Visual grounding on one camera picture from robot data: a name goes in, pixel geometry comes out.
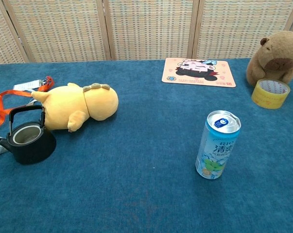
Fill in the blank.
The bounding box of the white badge card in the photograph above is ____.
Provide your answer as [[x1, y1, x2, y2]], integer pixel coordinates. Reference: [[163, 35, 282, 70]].
[[13, 80, 44, 92]]

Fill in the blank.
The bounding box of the black round device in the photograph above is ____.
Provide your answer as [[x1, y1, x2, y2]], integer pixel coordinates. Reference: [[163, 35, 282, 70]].
[[0, 104, 57, 165]]

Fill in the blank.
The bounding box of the yellow plush toy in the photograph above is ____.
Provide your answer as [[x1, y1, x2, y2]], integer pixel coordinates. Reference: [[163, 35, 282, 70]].
[[31, 83, 120, 133]]

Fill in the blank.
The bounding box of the blue table cloth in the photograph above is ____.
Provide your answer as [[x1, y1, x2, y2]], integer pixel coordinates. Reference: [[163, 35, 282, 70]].
[[0, 57, 293, 233]]

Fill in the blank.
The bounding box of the woven bamboo folding screen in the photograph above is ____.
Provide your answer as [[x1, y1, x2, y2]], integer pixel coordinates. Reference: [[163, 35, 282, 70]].
[[0, 0, 293, 66]]

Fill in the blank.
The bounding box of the pink cartoon mouse pad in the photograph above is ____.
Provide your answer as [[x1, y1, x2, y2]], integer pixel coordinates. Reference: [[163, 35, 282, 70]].
[[161, 57, 237, 88]]

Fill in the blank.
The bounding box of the light blue drink can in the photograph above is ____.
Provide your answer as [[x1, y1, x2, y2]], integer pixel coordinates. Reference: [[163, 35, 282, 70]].
[[195, 110, 241, 180]]

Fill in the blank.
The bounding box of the yellow packing tape roll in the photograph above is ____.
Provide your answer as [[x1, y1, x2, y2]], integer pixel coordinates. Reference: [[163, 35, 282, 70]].
[[251, 78, 291, 110]]

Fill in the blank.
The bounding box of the brown capybara plush toy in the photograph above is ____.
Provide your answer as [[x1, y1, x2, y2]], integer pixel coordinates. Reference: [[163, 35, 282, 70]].
[[246, 31, 293, 87]]

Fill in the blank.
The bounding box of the orange lanyard strap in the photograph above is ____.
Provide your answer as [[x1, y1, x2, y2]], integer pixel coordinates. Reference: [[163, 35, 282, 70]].
[[0, 76, 55, 132]]

